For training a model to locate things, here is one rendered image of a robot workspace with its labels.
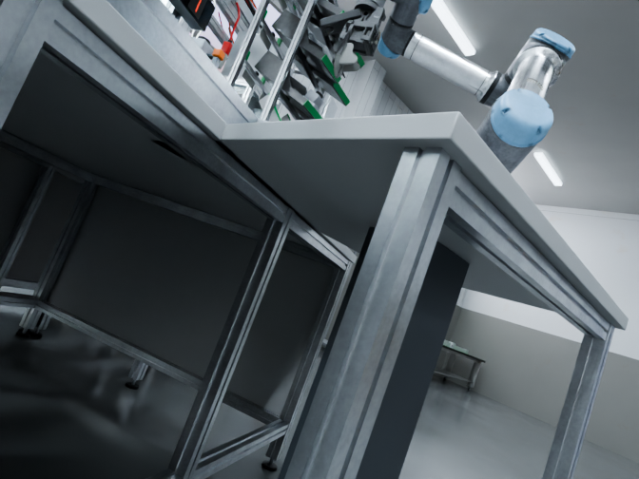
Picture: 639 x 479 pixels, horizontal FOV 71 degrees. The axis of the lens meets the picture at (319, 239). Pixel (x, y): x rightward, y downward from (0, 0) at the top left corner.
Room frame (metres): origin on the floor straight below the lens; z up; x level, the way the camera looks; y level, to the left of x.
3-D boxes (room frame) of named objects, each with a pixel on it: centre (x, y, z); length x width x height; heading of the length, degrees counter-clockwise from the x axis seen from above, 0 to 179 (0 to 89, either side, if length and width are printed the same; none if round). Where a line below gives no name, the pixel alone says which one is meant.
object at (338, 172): (0.95, -0.17, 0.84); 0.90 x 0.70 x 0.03; 133
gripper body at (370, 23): (1.12, 0.09, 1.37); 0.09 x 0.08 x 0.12; 71
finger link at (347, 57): (1.11, 0.10, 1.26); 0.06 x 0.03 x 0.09; 71
